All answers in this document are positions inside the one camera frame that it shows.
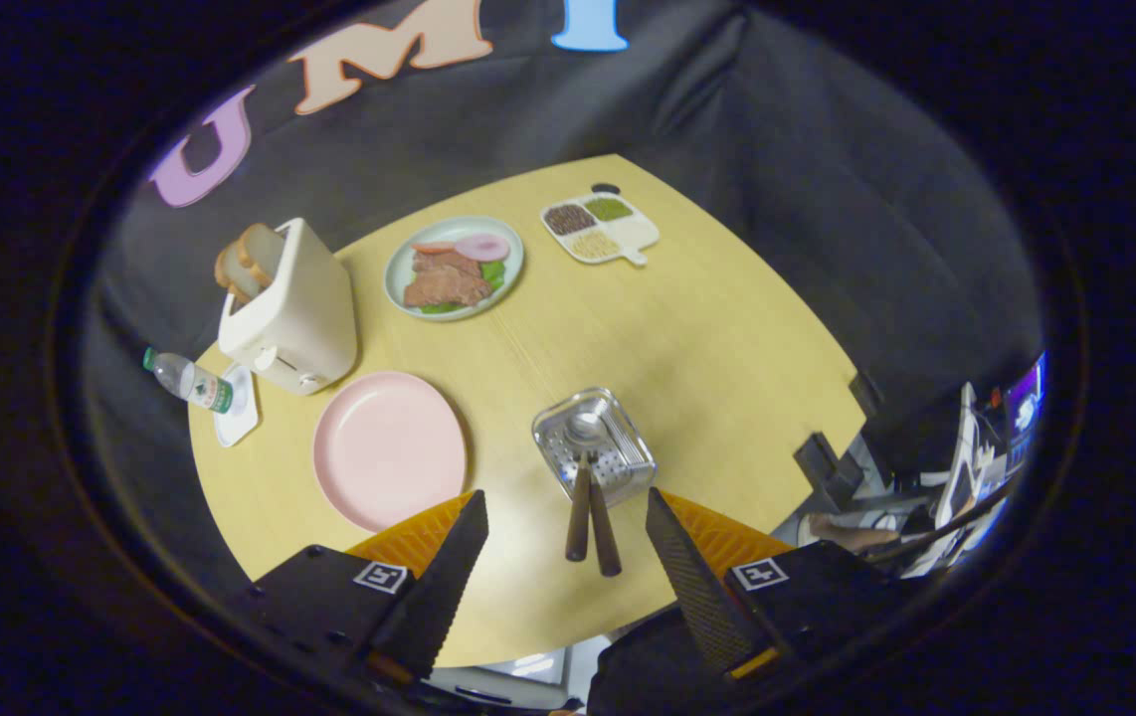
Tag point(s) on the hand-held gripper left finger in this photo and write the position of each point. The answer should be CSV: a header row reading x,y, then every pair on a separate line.
x,y
439,577

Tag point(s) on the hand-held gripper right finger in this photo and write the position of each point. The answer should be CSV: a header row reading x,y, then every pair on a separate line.
x,y
697,587

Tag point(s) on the pink round plate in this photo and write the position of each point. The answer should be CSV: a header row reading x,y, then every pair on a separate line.
x,y
384,452

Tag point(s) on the white square coaster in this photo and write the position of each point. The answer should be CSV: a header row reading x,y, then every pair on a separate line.
x,y
241,425

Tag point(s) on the brown cooked meat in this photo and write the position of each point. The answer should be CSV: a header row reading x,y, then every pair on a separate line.
x,y
444,283

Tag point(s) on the pale green oval plate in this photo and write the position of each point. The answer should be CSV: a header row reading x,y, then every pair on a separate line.
x,y
399,285

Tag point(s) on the cream white toaster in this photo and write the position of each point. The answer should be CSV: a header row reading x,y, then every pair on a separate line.
x,y
309,308

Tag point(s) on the clear plastic water bottle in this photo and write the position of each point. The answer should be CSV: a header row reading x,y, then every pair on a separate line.
x,y
195,383

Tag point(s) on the red tomato slice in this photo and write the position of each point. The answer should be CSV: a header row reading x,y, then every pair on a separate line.
x,y
434,248

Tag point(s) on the pink ham slice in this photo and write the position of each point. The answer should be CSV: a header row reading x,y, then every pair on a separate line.
x,y
483,248

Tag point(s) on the white divided seasoning dish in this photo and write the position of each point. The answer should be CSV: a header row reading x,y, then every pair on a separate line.
x,y
633,234

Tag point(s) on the lit computer monitor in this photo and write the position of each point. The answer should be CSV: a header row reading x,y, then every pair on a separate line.
x,y
1026,403

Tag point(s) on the black backdrop cloth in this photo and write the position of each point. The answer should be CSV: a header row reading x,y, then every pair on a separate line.
x,y
777,199

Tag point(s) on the black table bracket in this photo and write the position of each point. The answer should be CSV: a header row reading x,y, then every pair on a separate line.
x,y
827,472
866,393

